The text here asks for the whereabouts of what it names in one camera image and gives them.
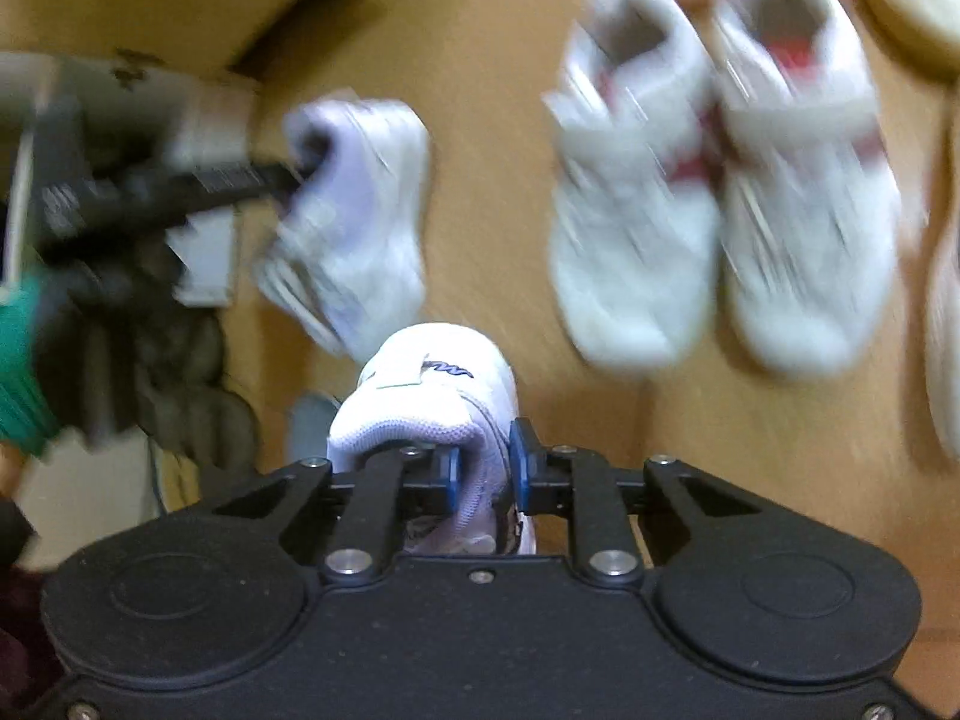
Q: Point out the beige mesh velcro shoe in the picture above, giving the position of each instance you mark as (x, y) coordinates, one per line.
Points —
(915, 15)

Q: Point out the person's left hand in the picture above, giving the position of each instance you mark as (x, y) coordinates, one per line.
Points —
(135, 345)

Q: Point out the person's dark red pants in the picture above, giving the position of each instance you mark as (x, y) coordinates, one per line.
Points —
(22, 637)

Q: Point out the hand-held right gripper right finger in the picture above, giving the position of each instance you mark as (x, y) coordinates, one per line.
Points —
(521, 472)

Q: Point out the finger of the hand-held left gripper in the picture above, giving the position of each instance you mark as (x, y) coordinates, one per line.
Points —
(247, 180)

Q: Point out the cream knit shoe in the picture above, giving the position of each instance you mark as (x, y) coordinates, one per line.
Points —
(946, 345)

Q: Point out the white shoe cabinet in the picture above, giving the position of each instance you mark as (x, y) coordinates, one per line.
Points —
(217, 127)

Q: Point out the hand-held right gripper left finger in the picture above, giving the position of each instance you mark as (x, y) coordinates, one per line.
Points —
(448, 480)

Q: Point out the lavender white lace sneaker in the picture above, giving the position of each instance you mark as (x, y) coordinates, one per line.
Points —
(352, 240)
(427, 382)

